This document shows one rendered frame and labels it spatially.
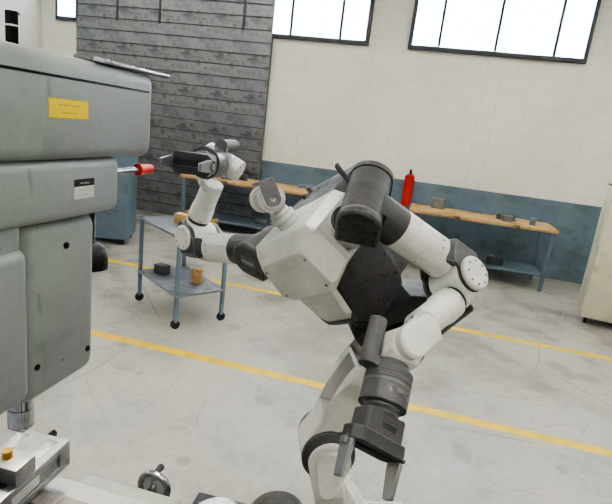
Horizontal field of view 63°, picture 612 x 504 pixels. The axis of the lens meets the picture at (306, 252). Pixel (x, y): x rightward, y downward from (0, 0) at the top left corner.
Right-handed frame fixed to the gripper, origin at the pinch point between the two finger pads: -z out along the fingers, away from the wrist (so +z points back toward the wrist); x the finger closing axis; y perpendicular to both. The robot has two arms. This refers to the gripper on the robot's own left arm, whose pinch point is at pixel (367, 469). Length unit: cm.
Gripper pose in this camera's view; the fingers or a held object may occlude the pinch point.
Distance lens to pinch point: 91.4
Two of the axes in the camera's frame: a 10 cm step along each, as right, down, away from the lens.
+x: -7.9, -5.2, -3.2
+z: 3.0, -7.8, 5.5
